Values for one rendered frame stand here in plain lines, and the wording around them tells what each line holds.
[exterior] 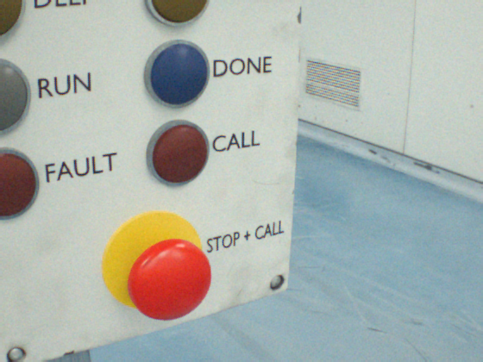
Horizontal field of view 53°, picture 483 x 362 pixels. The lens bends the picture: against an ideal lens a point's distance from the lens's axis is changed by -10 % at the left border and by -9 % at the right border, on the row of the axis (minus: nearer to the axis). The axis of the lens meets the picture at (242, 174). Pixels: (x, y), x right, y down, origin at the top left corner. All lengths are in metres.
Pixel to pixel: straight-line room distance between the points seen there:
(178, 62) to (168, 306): 0.11
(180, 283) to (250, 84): 0.10
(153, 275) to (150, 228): 0.03
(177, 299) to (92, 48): 0.11
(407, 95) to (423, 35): 0.41
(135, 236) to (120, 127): 0.05
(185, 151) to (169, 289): 0.06
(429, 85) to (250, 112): 3.10
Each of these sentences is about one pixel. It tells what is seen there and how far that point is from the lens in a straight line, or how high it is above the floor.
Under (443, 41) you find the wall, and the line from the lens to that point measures 3.26.
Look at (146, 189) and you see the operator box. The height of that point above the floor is 1.03.
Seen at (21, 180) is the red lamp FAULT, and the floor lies 1.05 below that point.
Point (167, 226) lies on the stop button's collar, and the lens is 0.25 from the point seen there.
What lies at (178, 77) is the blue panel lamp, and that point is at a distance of 0.23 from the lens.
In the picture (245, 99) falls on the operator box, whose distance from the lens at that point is 0.25.
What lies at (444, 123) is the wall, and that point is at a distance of 3.30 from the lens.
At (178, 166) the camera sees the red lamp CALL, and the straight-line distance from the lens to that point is 0.24.
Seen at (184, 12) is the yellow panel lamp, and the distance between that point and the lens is 0.22.
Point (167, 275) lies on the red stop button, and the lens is 0.23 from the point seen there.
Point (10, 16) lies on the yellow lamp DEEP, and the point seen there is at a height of 1.11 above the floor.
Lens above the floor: 1.12
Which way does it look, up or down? 20 degrees down
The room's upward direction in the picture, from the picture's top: 1 degrees clockwise
